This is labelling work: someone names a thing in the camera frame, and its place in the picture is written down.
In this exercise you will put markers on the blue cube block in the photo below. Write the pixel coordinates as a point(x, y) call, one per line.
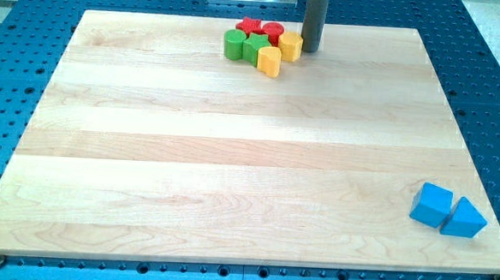
point(431, 205)

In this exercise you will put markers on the blue triangle block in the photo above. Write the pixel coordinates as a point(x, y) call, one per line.
point(465, 220)

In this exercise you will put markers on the yellow heart block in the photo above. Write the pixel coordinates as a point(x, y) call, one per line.
point(269, 61)

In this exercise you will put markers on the green star block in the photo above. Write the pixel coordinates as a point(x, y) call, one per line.
point(251, 45)

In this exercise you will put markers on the light wooden board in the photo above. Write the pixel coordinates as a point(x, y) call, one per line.
point(149, 144)

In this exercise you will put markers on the green cylinder block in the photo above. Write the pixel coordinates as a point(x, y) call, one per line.
point(233, 44)

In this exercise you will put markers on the yellow hexagon block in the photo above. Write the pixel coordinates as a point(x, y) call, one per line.
point(290, 44)

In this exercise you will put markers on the red cylinder block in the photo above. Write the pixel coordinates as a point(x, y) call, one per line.
point(273, 30)

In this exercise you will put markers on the red star block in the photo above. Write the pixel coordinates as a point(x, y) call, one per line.
point(249, 25)

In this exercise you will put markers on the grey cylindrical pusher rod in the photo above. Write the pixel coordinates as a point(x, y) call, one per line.
point(313, 24)

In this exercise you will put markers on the blue perforated table plate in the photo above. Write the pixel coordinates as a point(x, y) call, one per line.
point(34, 35)

